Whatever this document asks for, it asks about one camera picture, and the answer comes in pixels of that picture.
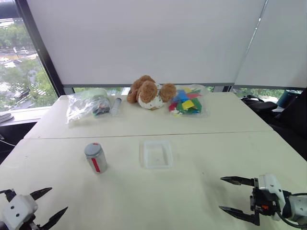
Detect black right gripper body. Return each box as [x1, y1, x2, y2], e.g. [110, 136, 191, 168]
[249, 177, 280, 217]

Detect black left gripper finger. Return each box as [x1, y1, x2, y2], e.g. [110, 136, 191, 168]
[29, 187, 53, 201]
[39, 206, 69, 230]

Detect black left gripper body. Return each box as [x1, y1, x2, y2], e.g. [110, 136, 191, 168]
[22, 220, 40, 230]

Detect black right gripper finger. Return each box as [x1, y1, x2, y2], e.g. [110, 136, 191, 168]
[218, 205, 261, 227]
[220, 176, 255, 187]

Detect silver can with red stripe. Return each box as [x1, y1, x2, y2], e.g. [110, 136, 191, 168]
[85, 150, 108, 174]

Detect grey jar lid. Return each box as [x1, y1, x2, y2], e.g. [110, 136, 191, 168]
[84, 142, 102, 159]

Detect clear plastic tray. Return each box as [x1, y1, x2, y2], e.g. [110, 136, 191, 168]
[139, 140, 174, 170]

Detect black backpack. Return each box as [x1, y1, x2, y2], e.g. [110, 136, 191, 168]
[240, 94, 285, 122]

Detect bag of colourful flat pieces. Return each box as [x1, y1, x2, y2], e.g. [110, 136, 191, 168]
[167, 84, 210, 118]

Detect clear plastic bag with items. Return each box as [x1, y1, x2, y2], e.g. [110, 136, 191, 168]
[66, 88, 112, 125]

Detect teal cup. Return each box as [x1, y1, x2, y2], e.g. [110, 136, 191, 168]
[276, 89, 298, 109]

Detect brown and white plush toy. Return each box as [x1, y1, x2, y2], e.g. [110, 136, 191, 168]
[126, 75, 177, 111]

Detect narrow white roller blind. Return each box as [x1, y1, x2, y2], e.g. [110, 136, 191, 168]
[234, 0, 307, 90]

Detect large white roller blind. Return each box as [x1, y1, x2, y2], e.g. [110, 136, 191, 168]
[25, 0, 268, 88]

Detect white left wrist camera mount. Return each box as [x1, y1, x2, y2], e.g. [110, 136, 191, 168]
[0, 193, 39, 230]

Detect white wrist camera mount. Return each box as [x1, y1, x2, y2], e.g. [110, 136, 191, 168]
[0, 193, 39, 230]
[258, 173, 286, 221]

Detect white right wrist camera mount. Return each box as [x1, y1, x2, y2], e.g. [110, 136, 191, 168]
[258, 173, 286, 221]

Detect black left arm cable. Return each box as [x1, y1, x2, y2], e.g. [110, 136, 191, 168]
[0, 188, 17, 203]

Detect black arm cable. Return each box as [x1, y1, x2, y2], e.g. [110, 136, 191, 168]
[275, 192, 307, 229]
[0, 188, 17, 203]

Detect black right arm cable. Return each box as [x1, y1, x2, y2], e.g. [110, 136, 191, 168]
[275, 192, 307, 229]

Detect black window frame post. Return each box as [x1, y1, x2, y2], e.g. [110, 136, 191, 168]
[14, 0, 67, 98]

